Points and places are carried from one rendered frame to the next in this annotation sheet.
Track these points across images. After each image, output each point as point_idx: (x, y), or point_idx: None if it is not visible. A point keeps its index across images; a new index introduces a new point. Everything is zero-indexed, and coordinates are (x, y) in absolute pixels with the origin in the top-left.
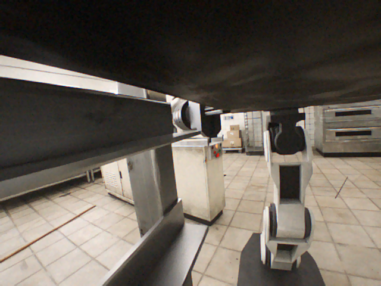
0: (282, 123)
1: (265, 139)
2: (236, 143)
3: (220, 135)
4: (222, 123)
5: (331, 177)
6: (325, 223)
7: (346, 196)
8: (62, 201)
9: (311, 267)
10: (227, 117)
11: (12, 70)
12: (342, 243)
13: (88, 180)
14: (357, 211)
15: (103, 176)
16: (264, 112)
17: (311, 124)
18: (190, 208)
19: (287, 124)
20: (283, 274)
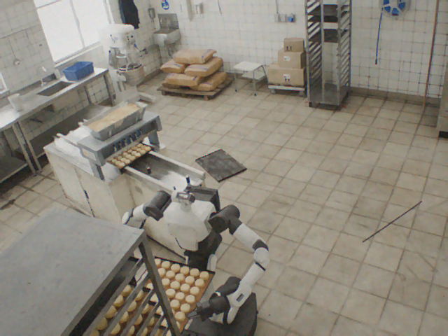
0: (190, 257)
1: (186, 258)
2: (295, 78)
3: (201, 172)
4: (274, 27)
5: (398, 197)
6: (316, 278)
7: (379, 241)
8: (10, 218)
9: (247, 323)
10: (283, 18)
11: None
12: (311, 303)
13: (33, 173)
14: (367, 268)
15: (59, 183)
16: (357, 18)
17: (446, 56)
18: (172, 246)
19: (193, 259)
20: (223, 325)
